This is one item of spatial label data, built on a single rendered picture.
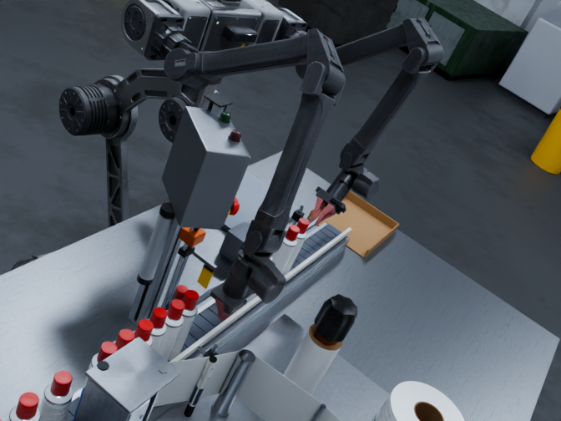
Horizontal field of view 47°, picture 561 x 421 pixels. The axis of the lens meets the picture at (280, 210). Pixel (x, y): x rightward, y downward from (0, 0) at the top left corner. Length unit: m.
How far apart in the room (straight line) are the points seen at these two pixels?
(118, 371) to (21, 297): 0.59
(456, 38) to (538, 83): 1.24
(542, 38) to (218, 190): 7.43
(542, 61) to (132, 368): 7.67
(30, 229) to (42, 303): 1.54
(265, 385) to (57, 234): 1.97
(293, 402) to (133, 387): 0.42
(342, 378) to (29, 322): 0.81
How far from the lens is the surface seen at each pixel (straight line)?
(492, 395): 2.18
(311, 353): 1.58
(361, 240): 2.45
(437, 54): 1.80
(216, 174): 1.28
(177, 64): 1.62
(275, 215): 1.41
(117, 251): 1.96
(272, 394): 1.50
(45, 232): 3.27
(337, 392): 1.77
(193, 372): 1.44
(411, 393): 1.67
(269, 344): 1.78
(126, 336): 1.37
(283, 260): 1.90
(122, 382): 1.22
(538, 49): 8.55
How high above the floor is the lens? 2.07
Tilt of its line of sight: 31 degrees down
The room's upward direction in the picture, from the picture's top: 25 degrees clockwise
